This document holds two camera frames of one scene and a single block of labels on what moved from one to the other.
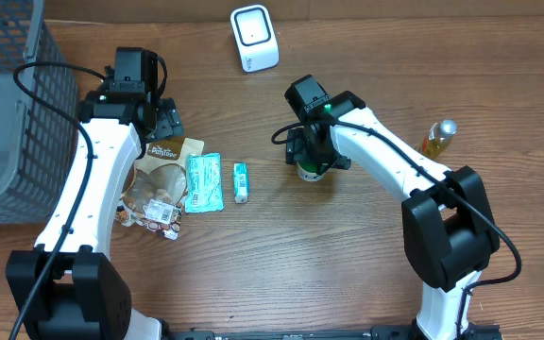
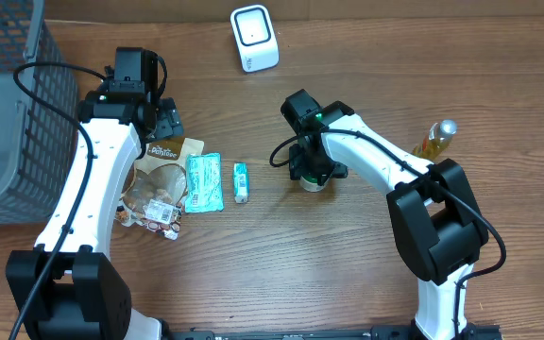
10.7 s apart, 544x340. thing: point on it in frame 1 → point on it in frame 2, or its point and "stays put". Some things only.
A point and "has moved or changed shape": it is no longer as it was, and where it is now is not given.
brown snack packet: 156,186 stays put
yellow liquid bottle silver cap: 437,138 stays put
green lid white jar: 307,170 has moved or changed shape
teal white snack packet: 204,182 stays put
